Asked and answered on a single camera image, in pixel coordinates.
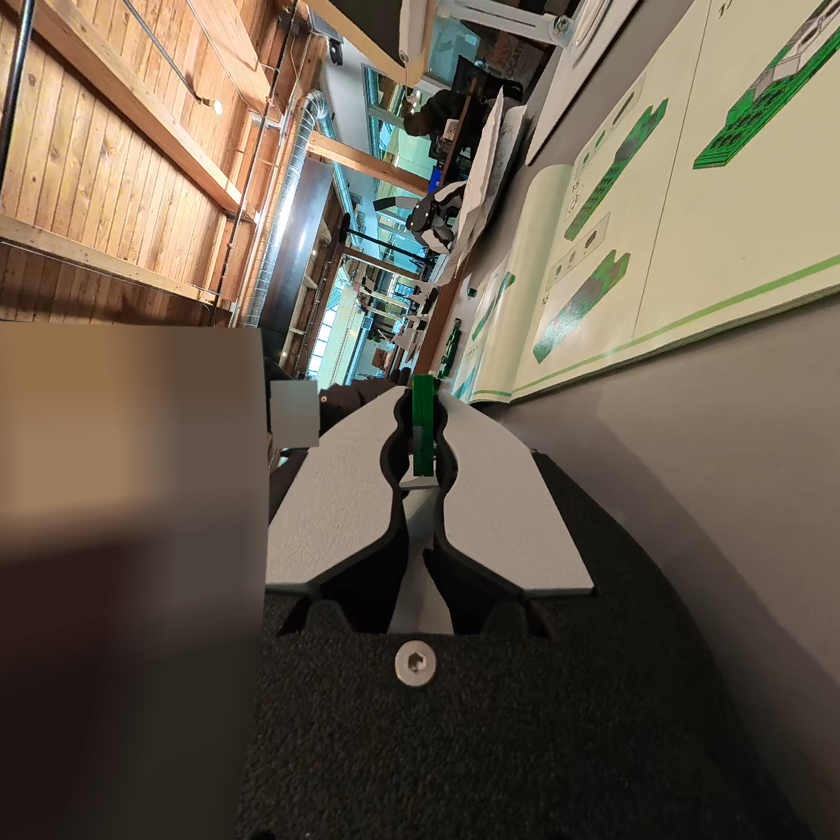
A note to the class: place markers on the silver ventilation duct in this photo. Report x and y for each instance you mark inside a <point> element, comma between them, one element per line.
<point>289,184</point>

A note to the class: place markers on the black white gripper device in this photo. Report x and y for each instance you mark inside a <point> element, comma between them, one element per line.
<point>430,216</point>

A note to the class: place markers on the black metal stand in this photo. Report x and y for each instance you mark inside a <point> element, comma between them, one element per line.
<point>342,231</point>

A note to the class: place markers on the black ceiling pipe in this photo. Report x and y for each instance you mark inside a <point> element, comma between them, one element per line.
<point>18,79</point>

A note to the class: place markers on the grey desk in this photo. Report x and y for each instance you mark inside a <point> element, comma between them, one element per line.
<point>722,459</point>

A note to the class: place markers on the ceiling lamp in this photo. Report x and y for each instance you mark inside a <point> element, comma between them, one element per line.
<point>211,106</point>

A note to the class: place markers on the open instruction booklet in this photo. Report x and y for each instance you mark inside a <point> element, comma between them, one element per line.
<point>689,229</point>

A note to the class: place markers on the white divider bracket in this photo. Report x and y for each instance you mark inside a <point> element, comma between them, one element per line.
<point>499,13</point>

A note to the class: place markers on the white paper sheets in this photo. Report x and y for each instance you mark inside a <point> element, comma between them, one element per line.
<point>489,164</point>

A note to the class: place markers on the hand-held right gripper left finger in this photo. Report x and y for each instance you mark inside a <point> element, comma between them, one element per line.
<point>334,518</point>

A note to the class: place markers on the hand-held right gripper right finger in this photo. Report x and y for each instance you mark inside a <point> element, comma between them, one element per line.
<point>505,518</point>

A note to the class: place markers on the black ceiling camera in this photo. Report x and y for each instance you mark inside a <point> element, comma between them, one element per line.
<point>336,52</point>

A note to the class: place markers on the green brick plate assembly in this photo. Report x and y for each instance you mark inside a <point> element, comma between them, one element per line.
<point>423,407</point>

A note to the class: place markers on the black desk divider panel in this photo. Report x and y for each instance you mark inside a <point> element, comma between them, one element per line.
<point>415,33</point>

